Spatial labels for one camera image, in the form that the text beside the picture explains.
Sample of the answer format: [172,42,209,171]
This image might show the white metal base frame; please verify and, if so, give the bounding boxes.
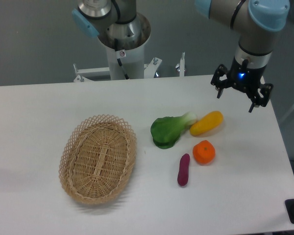
[73,52,187,82]

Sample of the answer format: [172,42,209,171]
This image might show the purple sweet potato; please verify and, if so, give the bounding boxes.
[177,153,190,187]

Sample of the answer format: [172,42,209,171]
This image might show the green bok choy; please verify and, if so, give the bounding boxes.
[150,112,197,149]

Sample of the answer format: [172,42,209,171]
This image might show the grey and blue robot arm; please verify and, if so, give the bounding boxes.
[72,0,290,108]

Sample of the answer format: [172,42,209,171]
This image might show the woven wicker basket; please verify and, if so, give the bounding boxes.
[59,115,137,205]

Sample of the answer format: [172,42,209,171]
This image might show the black cable on pedestal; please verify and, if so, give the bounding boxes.
[114,39,130,80]

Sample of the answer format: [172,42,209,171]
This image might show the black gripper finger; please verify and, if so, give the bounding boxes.
[247,83,273,113]
[211,64,228,98]

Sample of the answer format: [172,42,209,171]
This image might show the orange tangerine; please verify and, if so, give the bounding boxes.
[193,140,216,165]

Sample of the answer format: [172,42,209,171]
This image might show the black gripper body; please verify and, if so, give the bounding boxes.
[227,58,266,94]

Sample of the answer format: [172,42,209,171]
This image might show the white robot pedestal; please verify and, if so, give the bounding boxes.
[98,13,151,66]

